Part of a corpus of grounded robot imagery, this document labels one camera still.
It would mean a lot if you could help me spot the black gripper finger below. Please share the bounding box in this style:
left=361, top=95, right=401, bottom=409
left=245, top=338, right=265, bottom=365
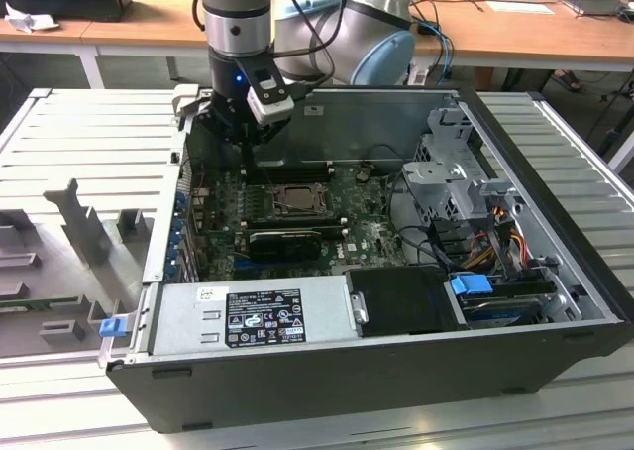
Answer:
left=180, top=97, right=252, bottom=180
left=250, top=116, right=289, bottom=180

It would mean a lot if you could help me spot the metal socket cover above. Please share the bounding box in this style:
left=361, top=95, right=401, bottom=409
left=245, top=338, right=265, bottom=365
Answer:
left=273, top=182, right=331, bottom=218

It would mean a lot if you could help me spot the CPU socket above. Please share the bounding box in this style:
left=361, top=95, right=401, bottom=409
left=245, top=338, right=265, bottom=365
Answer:
left=269, top=181, right=334, bottom=219

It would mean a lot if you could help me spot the row of black RAM slots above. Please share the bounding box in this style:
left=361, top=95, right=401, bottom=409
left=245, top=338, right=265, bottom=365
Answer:
left=255, top=158, right=332, bottom=184
left=246, top=215, right=350, bottom=237

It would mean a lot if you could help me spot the wooden desk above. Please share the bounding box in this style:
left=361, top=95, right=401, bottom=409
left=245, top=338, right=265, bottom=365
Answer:
left=0, top=0, right=634, bottom=72

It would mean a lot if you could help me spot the graphics card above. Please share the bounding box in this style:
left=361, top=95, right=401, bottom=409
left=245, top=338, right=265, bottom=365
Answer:
left=247, top=228, right=324, bottom=264

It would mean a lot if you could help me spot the green motherboard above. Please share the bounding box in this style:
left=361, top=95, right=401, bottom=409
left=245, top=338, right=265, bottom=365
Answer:
left=190, top=165, right=412, bottom=282

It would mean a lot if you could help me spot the metal drive cage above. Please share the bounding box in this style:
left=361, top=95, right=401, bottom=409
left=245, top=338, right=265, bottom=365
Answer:
left=399, top=105, right=501, bottom=223

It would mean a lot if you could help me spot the grey parts rack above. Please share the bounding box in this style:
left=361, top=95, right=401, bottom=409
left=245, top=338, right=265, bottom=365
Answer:
left=0, top=176, right=162, bottom=360

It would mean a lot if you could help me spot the crumpled white paper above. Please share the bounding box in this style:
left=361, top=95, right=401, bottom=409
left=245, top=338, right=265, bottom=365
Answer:
left=3, top=1, right=60, bottom=35

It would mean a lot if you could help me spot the grey power supply unit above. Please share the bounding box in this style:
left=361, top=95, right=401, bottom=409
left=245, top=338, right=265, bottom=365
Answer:
left=148, top=275, right=359, bottom=357

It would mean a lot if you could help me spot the black plastic shroud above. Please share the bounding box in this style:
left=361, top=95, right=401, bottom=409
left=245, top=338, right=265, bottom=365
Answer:
left=345, top=265, right=470, bottom=340

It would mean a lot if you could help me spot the blue case latch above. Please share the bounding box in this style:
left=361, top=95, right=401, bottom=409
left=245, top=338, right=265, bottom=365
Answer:
left=98, top=317, right=125, bottom=341

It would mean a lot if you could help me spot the hard disk in blue carrier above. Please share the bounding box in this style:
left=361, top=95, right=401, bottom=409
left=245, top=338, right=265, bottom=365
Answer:
left=448, top=274, right=554, bottom=328

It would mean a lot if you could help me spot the green RAM stick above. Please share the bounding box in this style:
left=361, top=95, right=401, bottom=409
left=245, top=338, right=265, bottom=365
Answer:
left=0, top=294, right=80, bottom=311

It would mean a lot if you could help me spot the black PC case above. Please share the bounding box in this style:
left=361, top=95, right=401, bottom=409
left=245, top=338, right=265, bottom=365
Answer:
left=98, top=83, right=634, bottom=435

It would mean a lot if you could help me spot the white paper sheet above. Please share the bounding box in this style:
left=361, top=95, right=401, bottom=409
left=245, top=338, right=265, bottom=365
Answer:
left=487, top=0, right=556, bottom=15

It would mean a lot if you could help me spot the foot in sandal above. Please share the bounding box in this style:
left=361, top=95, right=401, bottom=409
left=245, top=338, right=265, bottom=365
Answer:
left=552, top=67, right=583, bottom=93

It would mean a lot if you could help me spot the grey notebook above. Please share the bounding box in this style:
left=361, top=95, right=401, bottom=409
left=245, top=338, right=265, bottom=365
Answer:
left=562, top=0, right=628, bottom=19

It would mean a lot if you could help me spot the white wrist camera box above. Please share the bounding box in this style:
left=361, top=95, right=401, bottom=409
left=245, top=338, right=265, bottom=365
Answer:
left=236, top=56, right=297, bottom=125

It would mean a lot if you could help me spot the blue cable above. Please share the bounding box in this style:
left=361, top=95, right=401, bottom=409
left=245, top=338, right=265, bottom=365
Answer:
left=419, top=16, right=455, bottom=82

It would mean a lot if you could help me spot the coloured wire bundle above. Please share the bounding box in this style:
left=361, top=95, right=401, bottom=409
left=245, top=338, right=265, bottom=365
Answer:
left=465, top=204, right=529, bottom=273

